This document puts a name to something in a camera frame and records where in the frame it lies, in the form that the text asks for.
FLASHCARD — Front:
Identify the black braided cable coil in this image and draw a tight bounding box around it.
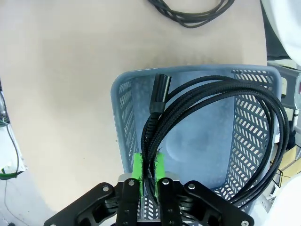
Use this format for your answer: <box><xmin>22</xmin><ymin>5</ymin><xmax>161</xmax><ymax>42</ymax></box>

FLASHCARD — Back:
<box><xmin>140</xmin><ymin>73</ymin><xmax>291</xmax><ymax>209</ymax></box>
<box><xmin>147</xmin><ymin>0</ymin><xmax>236</xmax><ymax>30</ymax></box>

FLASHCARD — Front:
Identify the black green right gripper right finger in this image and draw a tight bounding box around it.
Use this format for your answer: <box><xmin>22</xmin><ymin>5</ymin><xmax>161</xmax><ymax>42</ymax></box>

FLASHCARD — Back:
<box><xmin>155</xmin><ymin>152</ymin><xmax>255</xmax><ymax>226</ymax></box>

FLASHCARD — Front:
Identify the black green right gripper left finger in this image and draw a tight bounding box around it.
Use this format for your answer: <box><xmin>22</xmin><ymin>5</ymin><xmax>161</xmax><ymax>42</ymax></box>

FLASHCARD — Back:
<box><xmin>43</xmin><ymin>152</ymin><xmax>144</xmax><ymax>226</ymax></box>

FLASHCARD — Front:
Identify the grey plastic device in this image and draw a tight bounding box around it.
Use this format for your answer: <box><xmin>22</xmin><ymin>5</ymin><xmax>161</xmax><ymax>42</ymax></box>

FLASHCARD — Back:
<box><xmin>267</xmin><ymin>63</ymin><xmax>301</xmax><ymax>109</ymax></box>

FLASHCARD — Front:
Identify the blue perforated plastic basket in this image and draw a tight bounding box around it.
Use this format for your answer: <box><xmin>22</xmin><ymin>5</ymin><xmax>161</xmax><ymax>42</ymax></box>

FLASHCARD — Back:
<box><xmin>110</xmin><ymin>64</ymin><xmax>283</xmax><ymax>226</ymax></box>

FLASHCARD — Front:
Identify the person in white sweatshirt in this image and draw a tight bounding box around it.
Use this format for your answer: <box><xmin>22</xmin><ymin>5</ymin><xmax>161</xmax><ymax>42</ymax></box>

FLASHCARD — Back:
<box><xmin>259</xmin><ymin>0</ymin><xmax>301</xmax><ymax>61</ymax></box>

